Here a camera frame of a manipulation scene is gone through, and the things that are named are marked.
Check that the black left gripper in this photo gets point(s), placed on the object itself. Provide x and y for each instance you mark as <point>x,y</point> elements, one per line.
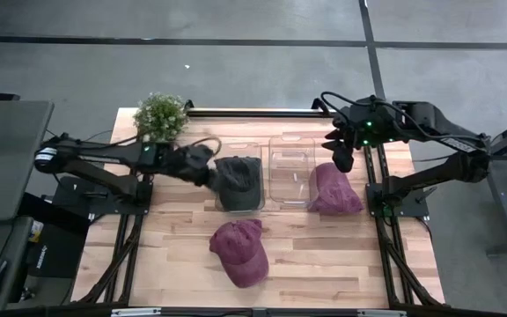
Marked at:
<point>189,163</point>

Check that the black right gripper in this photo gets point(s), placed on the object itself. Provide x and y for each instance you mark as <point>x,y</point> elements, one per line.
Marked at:
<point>374,125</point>

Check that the maroon baseball cap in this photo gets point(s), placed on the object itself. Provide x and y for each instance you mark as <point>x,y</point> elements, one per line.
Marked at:
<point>335,191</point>

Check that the maroon cap with thread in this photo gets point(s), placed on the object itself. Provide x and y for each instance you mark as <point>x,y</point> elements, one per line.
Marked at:
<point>240,253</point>

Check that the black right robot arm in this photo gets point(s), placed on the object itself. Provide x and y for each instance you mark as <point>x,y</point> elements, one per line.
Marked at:
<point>438,174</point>

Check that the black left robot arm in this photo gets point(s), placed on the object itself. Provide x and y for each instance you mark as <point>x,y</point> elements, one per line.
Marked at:
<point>104,154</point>

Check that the clear plastic bin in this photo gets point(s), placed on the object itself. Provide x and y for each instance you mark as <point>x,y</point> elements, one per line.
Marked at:
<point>291,163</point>
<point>242,149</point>

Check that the black curved hook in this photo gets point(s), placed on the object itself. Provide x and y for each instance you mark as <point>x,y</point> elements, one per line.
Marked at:
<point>188,105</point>
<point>317,105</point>

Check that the green potted plant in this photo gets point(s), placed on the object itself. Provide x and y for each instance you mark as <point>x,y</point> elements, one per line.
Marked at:
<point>161,116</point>

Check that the black box with white logo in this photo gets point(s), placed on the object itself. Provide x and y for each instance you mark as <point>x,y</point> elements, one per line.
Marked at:
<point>57,251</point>

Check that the dark grey side desk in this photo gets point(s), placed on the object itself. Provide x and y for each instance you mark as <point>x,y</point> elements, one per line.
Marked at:
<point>7,163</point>

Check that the black aluminium table frame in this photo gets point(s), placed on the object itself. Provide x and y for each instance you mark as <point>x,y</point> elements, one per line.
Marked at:
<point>258,113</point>

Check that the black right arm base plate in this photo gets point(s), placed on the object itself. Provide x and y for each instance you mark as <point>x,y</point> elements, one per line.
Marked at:
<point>412,205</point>

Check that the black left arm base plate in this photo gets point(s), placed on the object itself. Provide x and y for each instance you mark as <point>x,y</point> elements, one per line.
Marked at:
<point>77,196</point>

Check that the silver metal bracket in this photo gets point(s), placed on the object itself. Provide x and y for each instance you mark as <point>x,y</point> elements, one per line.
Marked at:
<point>381,313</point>
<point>134,312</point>

